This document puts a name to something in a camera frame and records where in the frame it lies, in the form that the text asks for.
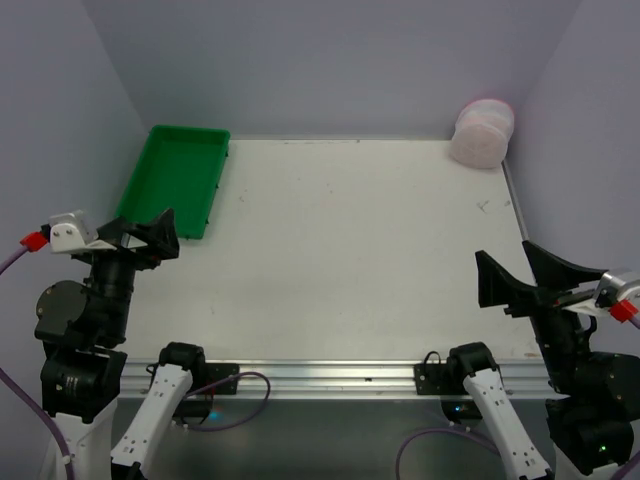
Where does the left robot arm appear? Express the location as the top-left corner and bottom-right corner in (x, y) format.
(35, 208), (207, 479)

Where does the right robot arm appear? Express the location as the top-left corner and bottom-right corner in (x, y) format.
(446, 241), (639, 479)

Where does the green plastic tray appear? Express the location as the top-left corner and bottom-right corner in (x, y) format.
(116, 125), (231, 240)

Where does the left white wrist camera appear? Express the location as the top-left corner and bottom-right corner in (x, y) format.
(20, 210), (115, 255)

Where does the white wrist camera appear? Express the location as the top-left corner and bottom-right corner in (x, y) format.
(20, 210), (115, 255)
(559, 269), (640, 325)

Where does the aluminium right side rail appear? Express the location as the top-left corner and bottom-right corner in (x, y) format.
(502, 160), (530, 240)

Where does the aluminium rail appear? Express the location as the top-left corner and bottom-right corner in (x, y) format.
(115, 357), (556, 401)
(502, 160), (530, 240)

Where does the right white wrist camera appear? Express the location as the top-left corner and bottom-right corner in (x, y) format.
(559, 269), (640, 325)

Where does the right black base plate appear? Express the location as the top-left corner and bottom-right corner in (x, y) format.
(412, 350), (506, 399)

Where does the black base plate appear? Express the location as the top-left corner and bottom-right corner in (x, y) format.
(412, 350), (506, 399)
(144, 360), (241, 399)

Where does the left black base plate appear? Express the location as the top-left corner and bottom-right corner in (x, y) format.
(144, 360), (241, 399)

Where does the aluminium front rail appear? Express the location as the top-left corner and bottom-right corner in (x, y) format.
(115, 357), (556, 401)

